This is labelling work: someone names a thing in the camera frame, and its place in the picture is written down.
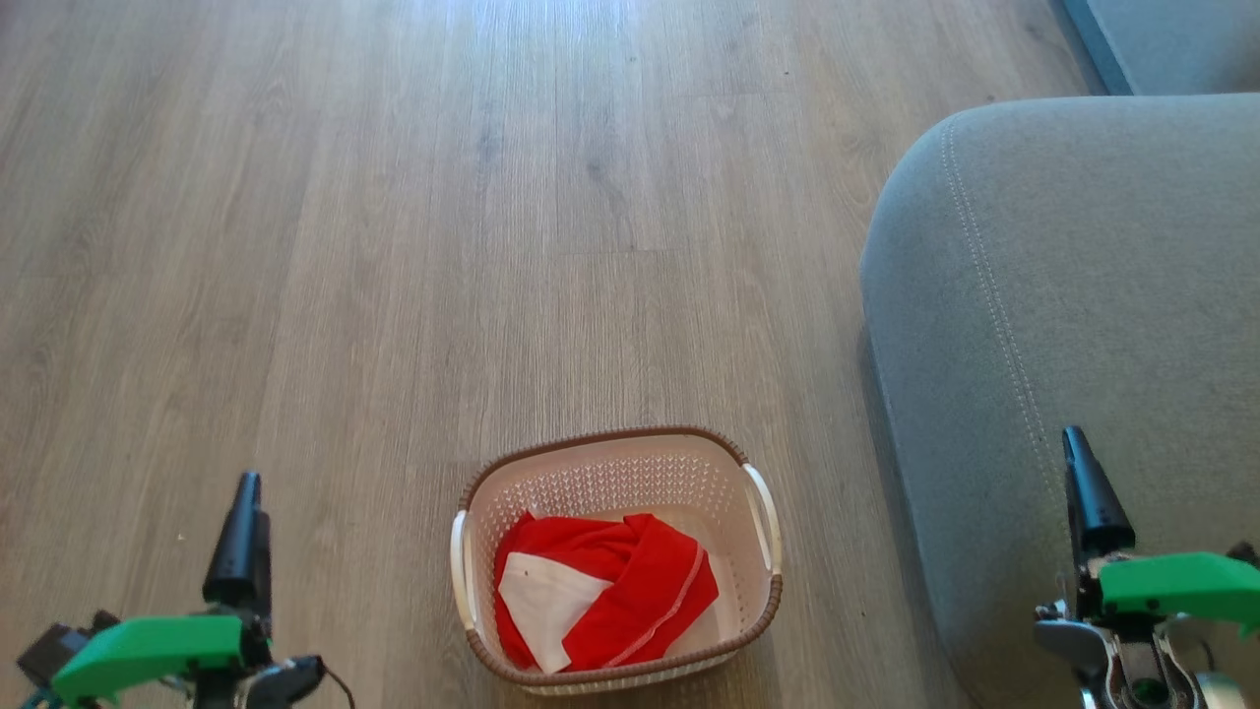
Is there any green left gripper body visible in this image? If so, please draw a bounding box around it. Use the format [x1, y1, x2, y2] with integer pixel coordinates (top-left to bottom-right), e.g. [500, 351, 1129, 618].
[49, 609, 328, 709]

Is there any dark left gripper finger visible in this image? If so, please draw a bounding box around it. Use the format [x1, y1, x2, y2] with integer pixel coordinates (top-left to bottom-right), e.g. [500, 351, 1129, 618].
[203, 472, 273, 621]

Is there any cream woven plastic laundry basket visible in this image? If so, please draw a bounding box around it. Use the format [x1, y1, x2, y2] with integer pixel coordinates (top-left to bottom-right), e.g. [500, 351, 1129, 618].
[450, 425, 785, 696]

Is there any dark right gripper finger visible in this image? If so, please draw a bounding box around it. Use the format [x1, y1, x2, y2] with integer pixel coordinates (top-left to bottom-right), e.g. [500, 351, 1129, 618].
[1060, 425, 1136, 567]

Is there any grey fabric sofa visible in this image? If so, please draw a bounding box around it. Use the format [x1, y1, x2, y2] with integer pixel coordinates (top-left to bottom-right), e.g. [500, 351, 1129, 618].
[860, 94, 1260, 709]

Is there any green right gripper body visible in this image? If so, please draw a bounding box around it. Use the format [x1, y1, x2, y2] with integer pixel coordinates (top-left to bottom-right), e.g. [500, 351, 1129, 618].
[1033, 550, 1260, 709]

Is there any red garment thin white trim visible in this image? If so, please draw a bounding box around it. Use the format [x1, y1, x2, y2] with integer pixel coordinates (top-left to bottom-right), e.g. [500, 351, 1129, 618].
[561, 512, 721, 672]

